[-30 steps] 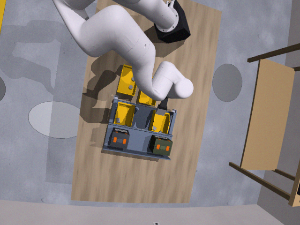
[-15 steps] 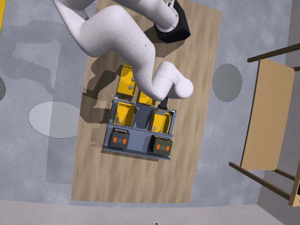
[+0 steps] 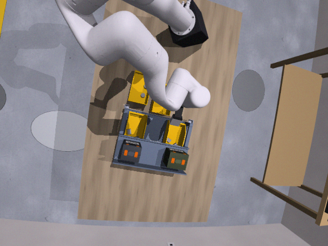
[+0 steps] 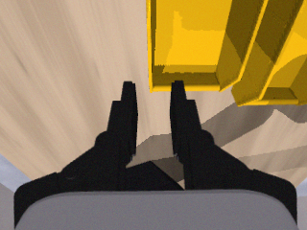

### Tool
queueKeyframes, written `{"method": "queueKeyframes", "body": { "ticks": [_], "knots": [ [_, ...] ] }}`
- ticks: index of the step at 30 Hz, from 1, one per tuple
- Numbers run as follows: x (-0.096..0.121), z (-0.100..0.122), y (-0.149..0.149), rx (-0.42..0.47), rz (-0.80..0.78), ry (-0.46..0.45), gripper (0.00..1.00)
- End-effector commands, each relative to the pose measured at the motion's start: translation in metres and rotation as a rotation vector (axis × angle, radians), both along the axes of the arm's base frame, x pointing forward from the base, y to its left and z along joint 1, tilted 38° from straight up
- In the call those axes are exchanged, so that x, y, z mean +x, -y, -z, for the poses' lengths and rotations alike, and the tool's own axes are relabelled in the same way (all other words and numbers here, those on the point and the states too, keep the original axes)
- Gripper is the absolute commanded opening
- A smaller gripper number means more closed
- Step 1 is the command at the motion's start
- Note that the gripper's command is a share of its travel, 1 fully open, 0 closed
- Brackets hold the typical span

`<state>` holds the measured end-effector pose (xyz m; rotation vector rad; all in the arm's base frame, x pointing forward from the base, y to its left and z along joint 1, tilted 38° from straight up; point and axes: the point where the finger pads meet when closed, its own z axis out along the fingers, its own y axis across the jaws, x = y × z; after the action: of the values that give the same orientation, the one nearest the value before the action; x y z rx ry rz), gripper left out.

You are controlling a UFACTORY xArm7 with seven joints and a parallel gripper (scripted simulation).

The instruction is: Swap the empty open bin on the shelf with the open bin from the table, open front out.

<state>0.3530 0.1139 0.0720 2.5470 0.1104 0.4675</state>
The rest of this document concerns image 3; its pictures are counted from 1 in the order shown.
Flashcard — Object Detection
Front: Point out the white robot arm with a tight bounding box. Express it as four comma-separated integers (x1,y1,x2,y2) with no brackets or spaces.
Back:
55,0,211,126

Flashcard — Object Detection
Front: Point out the olive green tool case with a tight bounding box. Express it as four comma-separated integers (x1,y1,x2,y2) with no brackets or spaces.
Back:
163,148,189,170

